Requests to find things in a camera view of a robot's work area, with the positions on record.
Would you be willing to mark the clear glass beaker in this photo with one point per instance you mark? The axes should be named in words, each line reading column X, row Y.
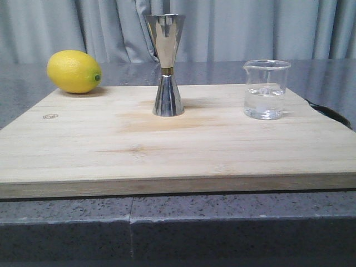
column 265, row 88

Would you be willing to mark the steel double jigger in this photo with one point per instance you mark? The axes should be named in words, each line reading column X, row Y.
column 165, row 31

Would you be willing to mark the wooden cutting board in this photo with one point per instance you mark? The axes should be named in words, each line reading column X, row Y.
column 109, row 142

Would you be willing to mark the yellow lemon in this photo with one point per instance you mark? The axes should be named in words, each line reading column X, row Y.
column 74, row 71

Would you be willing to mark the grey curtain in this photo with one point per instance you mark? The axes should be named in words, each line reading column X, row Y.
column 214, row 31

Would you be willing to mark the black board handle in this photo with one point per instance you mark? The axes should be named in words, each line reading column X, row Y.
column 326, row 111

